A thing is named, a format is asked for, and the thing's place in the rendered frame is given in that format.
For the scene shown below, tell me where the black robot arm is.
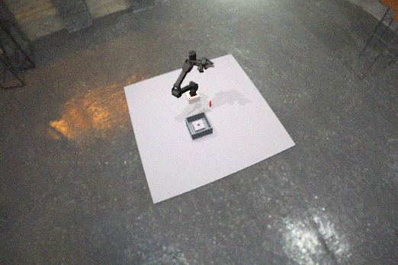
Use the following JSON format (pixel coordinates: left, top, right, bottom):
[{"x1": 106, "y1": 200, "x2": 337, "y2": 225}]
[{"x1": 172, "y1": 50, "x2": 204, "y2": 98}]

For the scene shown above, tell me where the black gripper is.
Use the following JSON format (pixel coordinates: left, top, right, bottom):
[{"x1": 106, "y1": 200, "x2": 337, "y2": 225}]
[{"x1": 195, "y1": 57, "x2": 215, "y2": 69}]

